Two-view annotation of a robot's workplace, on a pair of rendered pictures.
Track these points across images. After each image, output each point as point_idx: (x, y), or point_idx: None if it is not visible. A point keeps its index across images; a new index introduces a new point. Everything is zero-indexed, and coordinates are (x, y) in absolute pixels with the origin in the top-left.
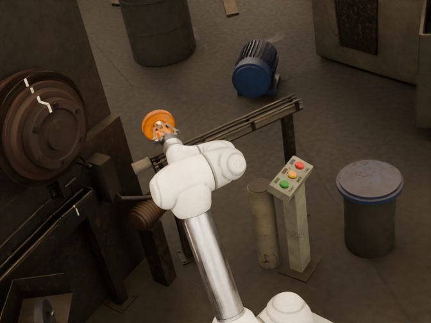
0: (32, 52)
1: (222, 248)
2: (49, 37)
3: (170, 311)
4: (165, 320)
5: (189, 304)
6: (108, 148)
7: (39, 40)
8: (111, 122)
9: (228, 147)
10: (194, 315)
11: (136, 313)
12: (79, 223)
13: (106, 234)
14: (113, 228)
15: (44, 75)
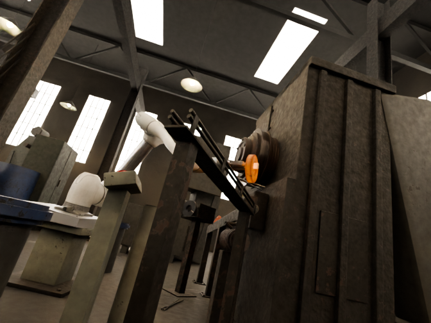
0: (281, 127)
1: (130, 154)
2: (288, 119)
3: (183, 318)
4: (180, 314)
5: (172, 320)
6: (274, 198)
7: (285, 121)
8: (282, 179)
9: (148, 114)
10: (160, 315)
11: (205, 317)
12: (251, 237)
13: (253, 267)
14: (256, 268)
15: (257, 130)
